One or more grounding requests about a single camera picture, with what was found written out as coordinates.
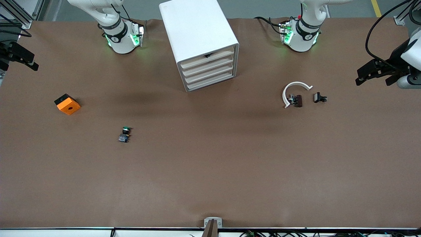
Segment green push button switch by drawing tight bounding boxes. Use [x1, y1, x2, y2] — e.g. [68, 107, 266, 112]
[118, 126, 133, 144]

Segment white curved plastic ring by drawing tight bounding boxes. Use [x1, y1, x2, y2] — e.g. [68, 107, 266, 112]
[283, 81, 313, 109]

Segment black right base cable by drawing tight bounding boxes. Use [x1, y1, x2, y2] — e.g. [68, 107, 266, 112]
[110, 3, 132, 21]

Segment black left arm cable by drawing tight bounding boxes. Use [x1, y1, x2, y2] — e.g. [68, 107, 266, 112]
[365, 0, 421, 64]

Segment white table edge rail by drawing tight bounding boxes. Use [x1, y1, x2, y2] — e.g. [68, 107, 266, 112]
[0, 227, 421, 237]

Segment aluminium frame profile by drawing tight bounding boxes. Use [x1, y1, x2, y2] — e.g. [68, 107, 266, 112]
[394, 0, 415, 26]
[0, 0, 45, 29]

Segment black left base cables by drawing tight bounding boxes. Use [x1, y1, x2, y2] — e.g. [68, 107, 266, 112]
[255, 16, 290, 35]

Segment grey metal bracket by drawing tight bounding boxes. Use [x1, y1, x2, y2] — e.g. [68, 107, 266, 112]
[204, 217, 223, 228]

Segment orange block with black side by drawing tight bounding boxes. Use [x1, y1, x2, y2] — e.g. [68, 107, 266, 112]
[54, 93, 81, 115]

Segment small brown electrical component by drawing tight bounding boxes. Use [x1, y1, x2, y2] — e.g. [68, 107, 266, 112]
[288, 94, 303, 108]

